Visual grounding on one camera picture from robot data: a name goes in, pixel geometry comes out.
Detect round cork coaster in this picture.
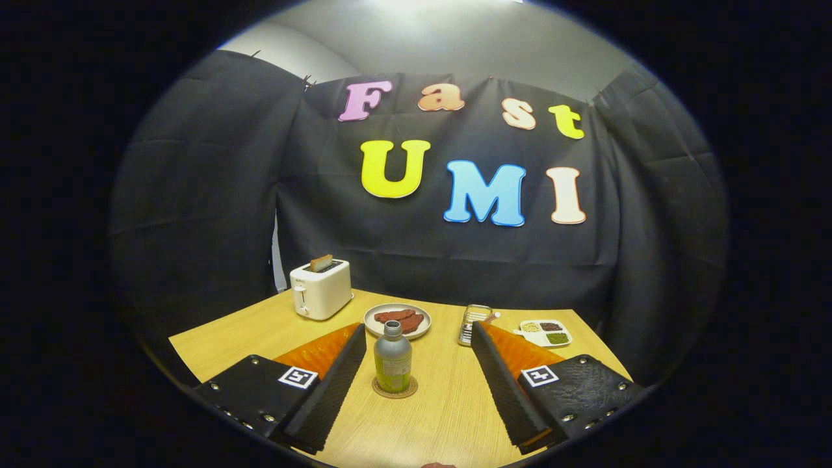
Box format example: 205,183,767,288
372,376,419,399

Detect white divided dish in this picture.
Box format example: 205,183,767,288
513,319,573,348

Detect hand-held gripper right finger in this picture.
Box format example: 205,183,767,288
471,321,645,456

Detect metal wire rack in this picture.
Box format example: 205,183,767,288
458,304,500,347

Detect wooden table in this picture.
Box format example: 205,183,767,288
169,288,632,468

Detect brown meat slices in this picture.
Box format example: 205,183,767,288
374,309,424,335

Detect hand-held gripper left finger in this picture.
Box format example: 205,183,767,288
192,323,368,456

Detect silver bottle with green label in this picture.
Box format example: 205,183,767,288
374,320,413,393

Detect white toaster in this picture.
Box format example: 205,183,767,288
289,259,355,321

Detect round white plate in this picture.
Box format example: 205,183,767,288
364,303,432,341

